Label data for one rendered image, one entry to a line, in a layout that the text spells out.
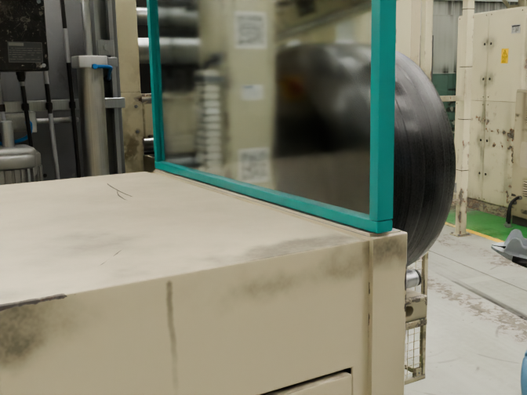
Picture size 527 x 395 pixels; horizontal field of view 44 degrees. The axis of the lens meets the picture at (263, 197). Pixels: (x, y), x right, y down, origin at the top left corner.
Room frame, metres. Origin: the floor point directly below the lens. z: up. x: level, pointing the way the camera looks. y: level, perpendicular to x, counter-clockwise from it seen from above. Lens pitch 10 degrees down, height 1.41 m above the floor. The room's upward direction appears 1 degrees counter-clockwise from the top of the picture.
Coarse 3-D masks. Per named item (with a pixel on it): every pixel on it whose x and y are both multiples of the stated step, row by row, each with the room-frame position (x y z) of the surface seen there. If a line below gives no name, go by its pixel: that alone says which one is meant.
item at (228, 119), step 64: (192, 0) 0.92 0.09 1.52; (256, 0) 0.77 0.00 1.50; (320, 0) 0.66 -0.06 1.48; (384, 0) 0.58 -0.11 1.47; (192, 64) 0.92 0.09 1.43; (256, 64) 0.77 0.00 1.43; (320, 64) 0.66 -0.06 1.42; (384, 64) 0.58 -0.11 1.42; (192, 128) 0.93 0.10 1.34; (256, 128) 0.77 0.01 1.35; (320, 128) 0.66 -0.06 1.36; (384, 128) 0.58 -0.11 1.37; (256, 192) 0.76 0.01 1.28; (320, 192) 0.66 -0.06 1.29; (384, 192) 0.58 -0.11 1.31
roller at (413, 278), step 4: (408, 272) 1.58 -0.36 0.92; (412, 272) 1.58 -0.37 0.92; (416, 272) 1.59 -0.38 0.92; (408, 276) 1.57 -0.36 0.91; (412, 276) 1.57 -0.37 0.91; (416, 276) 1.58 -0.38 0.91; (420, 276) 1.59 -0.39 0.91; (408, 280) 1.56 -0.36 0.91; (412, 280) 1.57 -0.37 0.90; (416, 280) 1.58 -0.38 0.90; (420, 280) 1.58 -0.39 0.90; (408, 284) 1.56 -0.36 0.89; (412, 284) 1.57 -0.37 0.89; (416, 284) 1.58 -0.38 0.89
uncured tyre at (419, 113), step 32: (416, 64) 1.57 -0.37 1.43; (416, 96) 1.46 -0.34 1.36; (416, 128) 1.41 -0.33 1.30; (448, 128) 1.46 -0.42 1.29; (416, 160) 1.39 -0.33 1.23; (448, 160) 1.44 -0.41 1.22; (416, 192) 1.39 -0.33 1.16; (448, 192) 1.44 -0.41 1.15; (416, 224) 1.42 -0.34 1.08; (416, 256) 1.50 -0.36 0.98
